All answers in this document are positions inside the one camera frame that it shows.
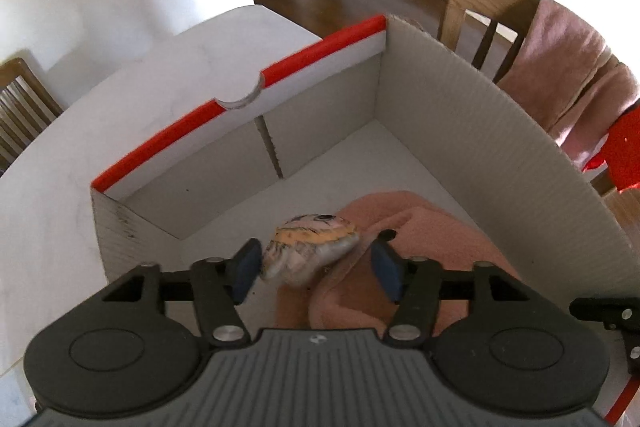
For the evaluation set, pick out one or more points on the pink cloth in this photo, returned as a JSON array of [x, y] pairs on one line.
[[440, 232]]

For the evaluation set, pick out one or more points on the wooden slat-back chair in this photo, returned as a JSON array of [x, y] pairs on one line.
[[25, 107]]

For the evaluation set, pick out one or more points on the pink towel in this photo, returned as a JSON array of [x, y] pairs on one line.
[[565, 72]]

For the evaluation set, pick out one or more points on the red cardboard box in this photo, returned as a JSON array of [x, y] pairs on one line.
[[325, 117]]

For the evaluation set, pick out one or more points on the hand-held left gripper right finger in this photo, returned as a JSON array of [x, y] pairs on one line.
[[387, 269]]

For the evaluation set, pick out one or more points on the striped seashell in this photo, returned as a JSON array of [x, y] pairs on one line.
[[305, 247]]

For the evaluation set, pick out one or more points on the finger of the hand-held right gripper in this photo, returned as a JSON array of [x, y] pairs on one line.
[[595, 308]]

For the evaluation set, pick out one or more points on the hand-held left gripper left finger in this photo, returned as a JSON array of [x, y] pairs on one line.
[[247, 269]]

